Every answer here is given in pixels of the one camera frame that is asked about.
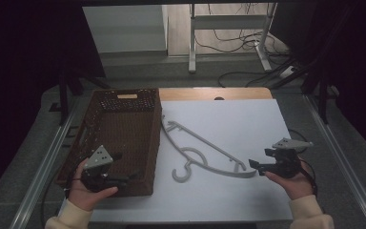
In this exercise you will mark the white power strip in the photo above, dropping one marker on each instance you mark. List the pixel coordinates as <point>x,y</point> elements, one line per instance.
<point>287,72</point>

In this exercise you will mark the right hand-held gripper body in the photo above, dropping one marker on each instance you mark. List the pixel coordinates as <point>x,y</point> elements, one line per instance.
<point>287,162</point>

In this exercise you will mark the wooden table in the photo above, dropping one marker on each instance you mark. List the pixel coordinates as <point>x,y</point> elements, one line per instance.
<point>203,94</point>

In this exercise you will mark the white cabinet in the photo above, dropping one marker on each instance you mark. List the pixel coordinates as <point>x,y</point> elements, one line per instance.
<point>124,28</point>

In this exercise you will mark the black metal stand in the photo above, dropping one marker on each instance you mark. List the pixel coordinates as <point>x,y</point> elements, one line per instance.
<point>64,95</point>
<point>323,98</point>

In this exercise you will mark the grey plastic clothes hanger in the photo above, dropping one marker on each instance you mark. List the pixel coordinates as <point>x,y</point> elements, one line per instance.
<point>200,140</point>

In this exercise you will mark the white board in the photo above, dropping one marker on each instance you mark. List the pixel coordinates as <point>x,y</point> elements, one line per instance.
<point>235,120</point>

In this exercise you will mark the white desk frame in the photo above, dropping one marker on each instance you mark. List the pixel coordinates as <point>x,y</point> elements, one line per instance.
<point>228,22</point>

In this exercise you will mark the person's left hand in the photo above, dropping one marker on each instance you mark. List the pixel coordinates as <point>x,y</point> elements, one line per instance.
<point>81,195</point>

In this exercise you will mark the metal floor rail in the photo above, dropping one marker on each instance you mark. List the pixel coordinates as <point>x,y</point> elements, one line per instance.
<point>343,159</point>
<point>44,165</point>

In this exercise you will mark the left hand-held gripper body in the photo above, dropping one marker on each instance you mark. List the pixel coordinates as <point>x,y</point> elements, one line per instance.
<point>99,159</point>

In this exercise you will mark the brown woven basket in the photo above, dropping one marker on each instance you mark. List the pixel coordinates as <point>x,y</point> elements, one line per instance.
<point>124,133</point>

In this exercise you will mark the person's right hand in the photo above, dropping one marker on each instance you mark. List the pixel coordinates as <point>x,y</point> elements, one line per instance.
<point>297,186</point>

